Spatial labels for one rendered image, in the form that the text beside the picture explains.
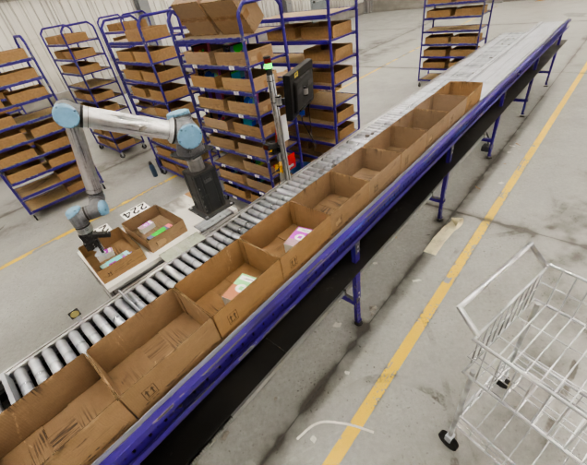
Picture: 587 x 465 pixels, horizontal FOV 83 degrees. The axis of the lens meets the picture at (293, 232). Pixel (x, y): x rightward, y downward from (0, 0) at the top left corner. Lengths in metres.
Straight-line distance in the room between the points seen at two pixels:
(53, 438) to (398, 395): 1.70
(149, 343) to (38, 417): 0.42
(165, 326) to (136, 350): 0.15
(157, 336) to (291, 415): 1.00
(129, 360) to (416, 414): 1.55
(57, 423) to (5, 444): 0.15
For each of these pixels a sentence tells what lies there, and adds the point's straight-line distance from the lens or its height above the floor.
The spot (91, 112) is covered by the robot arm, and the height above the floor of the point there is 1.64.
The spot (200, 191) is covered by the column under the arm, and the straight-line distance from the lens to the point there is 2.43.
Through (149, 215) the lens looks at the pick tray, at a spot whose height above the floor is 0.80.
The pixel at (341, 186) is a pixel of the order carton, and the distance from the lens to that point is 2.14.
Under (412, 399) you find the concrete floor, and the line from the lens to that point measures 2.29.
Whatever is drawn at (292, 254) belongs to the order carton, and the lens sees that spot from 1.57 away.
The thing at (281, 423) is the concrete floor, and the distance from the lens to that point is 2.25.
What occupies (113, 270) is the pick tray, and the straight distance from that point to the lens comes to 2.29.
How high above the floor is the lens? 2.05
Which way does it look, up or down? 37 degrees down
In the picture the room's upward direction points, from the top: 10 degrees counter-clockwise
